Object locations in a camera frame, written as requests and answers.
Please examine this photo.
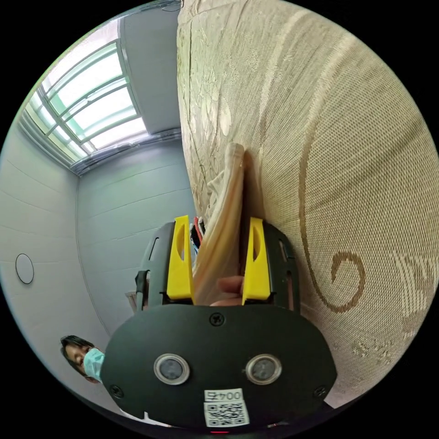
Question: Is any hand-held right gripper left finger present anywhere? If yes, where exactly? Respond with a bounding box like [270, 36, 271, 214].
[166, 215, 195, 305]

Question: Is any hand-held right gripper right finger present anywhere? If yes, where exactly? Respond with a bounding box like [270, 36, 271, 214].
[241, 216, 271, 306]

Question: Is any light yellow t-shirt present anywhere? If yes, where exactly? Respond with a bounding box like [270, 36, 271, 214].
[193, 142, 248, 306]

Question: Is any person's right hand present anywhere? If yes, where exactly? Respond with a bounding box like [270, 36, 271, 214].
[209, 275, 245, 307]

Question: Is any person's body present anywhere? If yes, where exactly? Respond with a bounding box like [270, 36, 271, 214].
[60, 335, 106, 385]

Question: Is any bed with beige woven mat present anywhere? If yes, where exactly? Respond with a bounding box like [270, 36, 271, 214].
[176, 0, 439, 409]

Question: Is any round white wall cap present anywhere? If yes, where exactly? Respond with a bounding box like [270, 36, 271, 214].
[15, 253, 35, 285]

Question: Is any window with white frame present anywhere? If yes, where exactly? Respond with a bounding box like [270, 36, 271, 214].
[19, 38, 149, 173]

